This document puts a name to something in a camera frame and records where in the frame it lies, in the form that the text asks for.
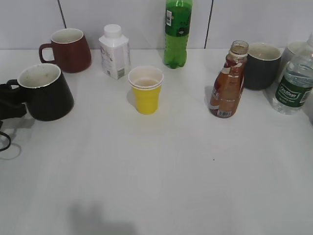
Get dark red ceramic mug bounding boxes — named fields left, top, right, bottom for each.
left=39, top=28, right=92, bottom=73

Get dark grey ceramic mug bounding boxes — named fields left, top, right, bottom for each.
left=244, top=43, right=281, bottom=91

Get white ceramic mug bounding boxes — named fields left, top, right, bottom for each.
left=278, top=41, right=307, bottom=75

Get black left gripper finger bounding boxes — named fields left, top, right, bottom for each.
left=0, top=84, right=27, bottom=120

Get yellow paper cup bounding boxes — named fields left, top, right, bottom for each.
left=128, top=66, right=164, bottom=115

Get brown coffee drink bottle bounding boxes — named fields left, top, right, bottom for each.
left=209, top=40, right=249, bottom=118

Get black ceramic mug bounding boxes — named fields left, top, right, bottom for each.
left=0, top=63, right=74, bottom=121

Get white carton bottle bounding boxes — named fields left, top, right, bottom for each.
left=99, top=24, right=131, bottom=80

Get green label water bottle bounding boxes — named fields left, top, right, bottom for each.
left=272, top=50, right=313, bottom=116

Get green soda bottle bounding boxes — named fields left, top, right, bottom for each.
left=164, top=0, right=193, bottom=69

